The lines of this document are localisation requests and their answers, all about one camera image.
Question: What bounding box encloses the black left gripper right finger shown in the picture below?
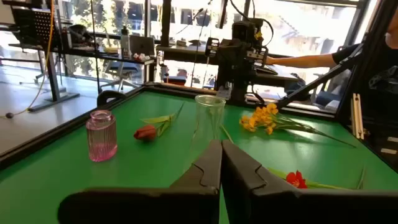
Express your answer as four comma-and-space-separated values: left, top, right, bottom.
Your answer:
221, 139, 398, 224

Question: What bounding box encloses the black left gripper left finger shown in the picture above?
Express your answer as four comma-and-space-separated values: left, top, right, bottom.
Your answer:
57, 139, 223, 224

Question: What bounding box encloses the dark red tulip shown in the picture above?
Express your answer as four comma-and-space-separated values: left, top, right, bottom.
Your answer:
133, 102, 185, 142

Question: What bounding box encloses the yellow flower bunch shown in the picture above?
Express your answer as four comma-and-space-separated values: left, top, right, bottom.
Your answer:
239, 103, 357, 148

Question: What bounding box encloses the person's forearm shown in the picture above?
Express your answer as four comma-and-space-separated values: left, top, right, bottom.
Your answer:
266, 52, 338, 69

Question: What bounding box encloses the clear glass vase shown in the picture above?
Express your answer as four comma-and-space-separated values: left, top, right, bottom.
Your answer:
182, 94, 227, 175

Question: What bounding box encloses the pink ribbed glass vase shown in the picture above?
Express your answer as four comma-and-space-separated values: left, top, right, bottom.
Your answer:
85, 109, 118, 162

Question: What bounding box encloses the red poppy bunch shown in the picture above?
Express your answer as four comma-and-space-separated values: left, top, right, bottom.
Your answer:
267, 167, 366, 190

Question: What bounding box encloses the green table mat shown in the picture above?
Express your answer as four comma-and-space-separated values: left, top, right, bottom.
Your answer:
0, 90, 398, 224

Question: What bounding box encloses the black work table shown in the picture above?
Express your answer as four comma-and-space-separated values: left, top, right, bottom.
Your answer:
156, 45, 299, 91

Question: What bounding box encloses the office chair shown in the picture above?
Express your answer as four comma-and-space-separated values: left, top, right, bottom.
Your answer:
101, 60, 141, 91

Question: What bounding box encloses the silver laptop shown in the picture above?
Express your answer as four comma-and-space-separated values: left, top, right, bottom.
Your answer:
129, 35, 155, 57

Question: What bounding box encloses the white drink bottle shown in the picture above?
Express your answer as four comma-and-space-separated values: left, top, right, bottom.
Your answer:
120, 26, 131, 59

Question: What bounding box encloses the person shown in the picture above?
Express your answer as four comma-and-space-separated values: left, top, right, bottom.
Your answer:
331, 9, 398, 103

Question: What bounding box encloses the black office desk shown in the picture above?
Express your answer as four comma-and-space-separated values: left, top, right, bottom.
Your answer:
0, 43, 156, 113

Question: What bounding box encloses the black bag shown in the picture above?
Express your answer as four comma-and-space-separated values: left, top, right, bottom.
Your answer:
67, 24, 94, 44

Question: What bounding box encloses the black perforated panel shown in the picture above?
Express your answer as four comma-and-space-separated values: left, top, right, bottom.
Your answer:
11, 6, 55, 47

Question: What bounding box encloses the black frame clamp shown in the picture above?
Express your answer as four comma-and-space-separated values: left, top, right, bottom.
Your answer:
96, 90, 127, 107

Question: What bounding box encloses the black diagonal frame strut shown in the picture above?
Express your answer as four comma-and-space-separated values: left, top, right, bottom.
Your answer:
275, 43, 365, 110

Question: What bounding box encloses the black table frame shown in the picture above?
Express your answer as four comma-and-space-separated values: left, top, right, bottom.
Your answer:
0, 81, 398, 172

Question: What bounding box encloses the black upright frame post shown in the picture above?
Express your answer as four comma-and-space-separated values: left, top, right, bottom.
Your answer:
337, 0, 398, 125

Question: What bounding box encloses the yellow beaded floor cable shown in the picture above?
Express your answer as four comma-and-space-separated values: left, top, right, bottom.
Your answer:
5, 0, 56, 119

